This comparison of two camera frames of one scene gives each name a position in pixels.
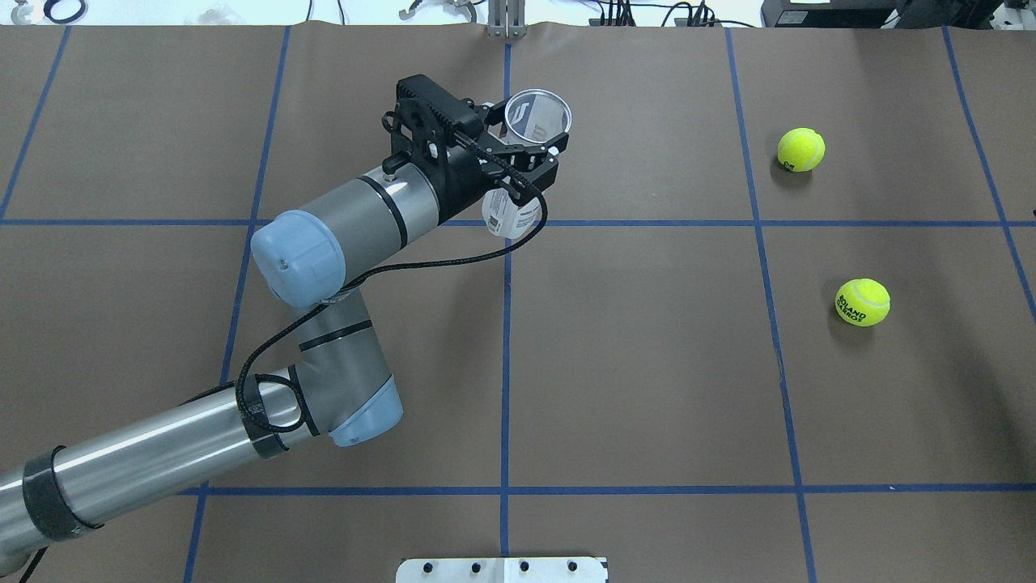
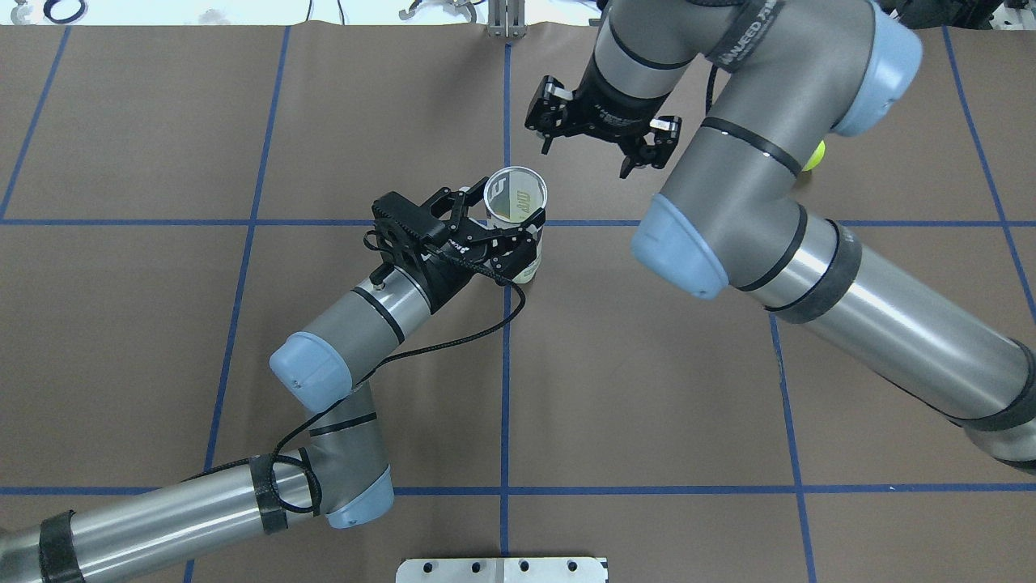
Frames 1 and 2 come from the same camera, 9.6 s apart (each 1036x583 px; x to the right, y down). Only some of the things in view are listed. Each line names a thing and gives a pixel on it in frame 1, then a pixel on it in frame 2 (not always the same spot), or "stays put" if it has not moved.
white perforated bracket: [503, 570] stays put
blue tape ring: [48, 5] stays put
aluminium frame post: [507, 19] stays put
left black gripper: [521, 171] → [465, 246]
